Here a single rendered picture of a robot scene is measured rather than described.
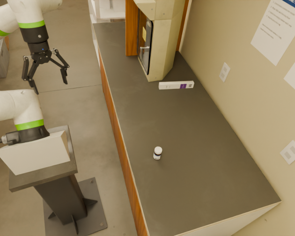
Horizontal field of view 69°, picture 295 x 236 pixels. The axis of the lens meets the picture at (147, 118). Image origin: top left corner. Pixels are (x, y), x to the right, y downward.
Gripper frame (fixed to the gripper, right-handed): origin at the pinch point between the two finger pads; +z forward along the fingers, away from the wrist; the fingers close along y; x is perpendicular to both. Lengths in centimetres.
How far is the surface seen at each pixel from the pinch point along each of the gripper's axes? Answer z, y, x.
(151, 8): -24, -67, -3
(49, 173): 41.6, 15.7, 7.2
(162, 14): -20, -73, 0
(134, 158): 43, -23, 29
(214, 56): 9, -106, 20
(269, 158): 42, -75, 80
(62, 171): 41.7, 10.0, 10.1
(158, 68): 18, -78, -8
